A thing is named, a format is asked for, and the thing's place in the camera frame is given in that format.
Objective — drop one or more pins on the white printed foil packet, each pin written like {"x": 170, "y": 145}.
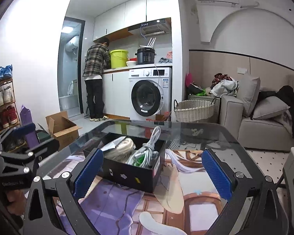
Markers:
{"x": 113, "y": 144}

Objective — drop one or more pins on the anime print table mat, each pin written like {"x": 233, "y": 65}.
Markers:
{"x": 184, "y": 201}

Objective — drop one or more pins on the black cardboard storage box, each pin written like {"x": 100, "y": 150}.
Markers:
{"x": 118, "y": 164}

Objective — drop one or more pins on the pile of clothes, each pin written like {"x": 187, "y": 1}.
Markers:
{"x": 222, "y": 85}

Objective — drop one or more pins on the grey sofa cushion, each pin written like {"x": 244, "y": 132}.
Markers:
{"x": 269, "y": 108}

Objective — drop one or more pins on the white front-load washing machine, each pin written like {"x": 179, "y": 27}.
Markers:
{"x": 150, "y": 92}

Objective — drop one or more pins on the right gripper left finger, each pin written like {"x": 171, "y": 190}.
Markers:
{"x": 41, "y": 215}

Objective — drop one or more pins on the yellow green plastic bucket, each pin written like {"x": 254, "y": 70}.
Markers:
{"x": 119, "y": 57}

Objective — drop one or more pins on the green white medicine pouch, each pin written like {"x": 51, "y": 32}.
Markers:
{"x": 139, "y": 162}

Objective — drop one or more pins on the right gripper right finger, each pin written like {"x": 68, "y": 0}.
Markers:
{"x": 265, "y": 215}

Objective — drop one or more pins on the grey fabric sofa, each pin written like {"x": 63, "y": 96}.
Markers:
{"x": 275, "y": 134}

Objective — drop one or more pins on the black electric pressure cooker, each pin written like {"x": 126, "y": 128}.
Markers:
{"x": 145, "y": 55}

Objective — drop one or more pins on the open brown cardboard box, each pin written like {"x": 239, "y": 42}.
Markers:
{"x": 62, "y": 129}

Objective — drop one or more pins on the person in plaid shirt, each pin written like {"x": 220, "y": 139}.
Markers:
{"x": 97, "y": 59}

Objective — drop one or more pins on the white wicker laundry basket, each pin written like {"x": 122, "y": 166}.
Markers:
{"x": 194, "y": 111}

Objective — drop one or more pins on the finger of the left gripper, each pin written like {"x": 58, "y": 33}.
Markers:
{"x": 12, "y": 138}
{"x": 28, "y": 162}

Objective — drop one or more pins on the rolled purple yoga mat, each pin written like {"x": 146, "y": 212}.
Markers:
{"x": 30, "y": 128}

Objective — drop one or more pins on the wooden shoe rack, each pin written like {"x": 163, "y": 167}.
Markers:
{"x": 9, "y": 117}

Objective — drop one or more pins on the kitchen range hood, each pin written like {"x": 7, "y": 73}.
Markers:
{"x": 150, "y": 28}

